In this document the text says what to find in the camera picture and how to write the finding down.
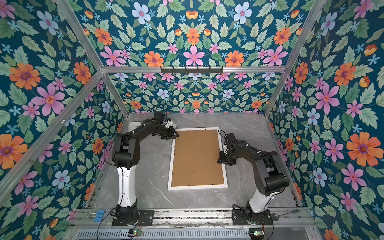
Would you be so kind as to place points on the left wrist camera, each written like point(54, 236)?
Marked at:
point(164, 120)

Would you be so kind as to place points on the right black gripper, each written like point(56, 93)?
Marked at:
point(221, 160)

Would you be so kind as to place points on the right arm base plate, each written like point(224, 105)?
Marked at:
point(244, 217)

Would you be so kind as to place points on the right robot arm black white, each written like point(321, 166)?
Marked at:
point(270, 179)

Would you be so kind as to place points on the white round device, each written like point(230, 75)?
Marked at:
point(133, 125)

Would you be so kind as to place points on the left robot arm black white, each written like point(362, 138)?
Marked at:
point(126, 155)

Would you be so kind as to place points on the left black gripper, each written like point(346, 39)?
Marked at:
point(171, 134)

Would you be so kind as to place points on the white cable duct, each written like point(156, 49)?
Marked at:
point(164, 234)

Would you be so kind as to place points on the brown cardboard backing board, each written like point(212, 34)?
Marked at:
point(196, 159)

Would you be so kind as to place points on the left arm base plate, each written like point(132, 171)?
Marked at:
point(144, 217)

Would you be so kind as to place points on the black hook rail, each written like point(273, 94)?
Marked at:
point(192, 70)

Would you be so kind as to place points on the blue binder clip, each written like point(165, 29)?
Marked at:
point(99, 216)

